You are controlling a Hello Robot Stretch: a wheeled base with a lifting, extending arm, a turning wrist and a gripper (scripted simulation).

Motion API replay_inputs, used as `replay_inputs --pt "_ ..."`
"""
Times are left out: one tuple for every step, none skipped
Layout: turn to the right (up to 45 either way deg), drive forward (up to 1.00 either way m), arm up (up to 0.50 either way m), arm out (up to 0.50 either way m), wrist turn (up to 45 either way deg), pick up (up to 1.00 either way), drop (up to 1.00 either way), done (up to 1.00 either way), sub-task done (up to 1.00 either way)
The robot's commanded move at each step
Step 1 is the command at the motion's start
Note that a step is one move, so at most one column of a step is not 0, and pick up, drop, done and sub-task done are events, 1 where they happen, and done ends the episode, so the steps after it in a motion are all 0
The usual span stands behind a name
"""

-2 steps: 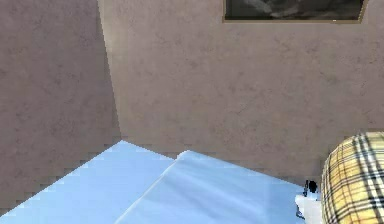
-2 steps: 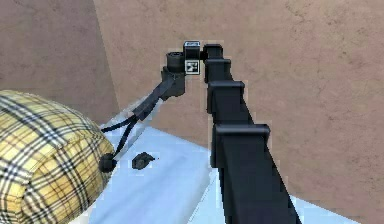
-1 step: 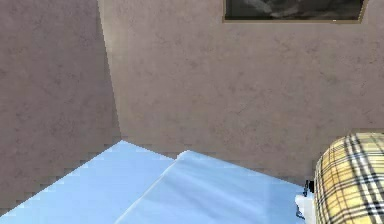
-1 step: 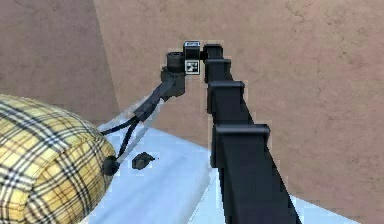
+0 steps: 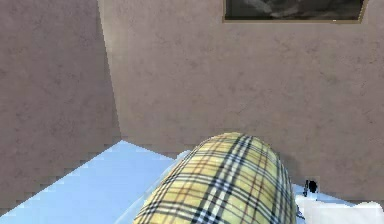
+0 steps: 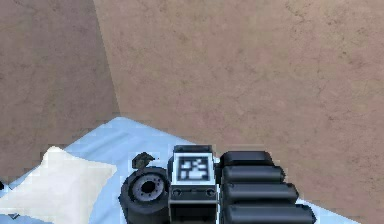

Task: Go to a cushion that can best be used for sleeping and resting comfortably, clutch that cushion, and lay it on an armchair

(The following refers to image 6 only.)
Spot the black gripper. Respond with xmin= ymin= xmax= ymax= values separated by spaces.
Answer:
xmin=118 ymin=151 xmax=172 ymax=224

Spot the light blue bed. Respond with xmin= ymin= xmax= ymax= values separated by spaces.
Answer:
xmin=0 ymin=116 xmax=363 ymax=224

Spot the white pillow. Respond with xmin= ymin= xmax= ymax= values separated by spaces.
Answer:
xmin=0 ymin=145 xmax=118 ymax=224

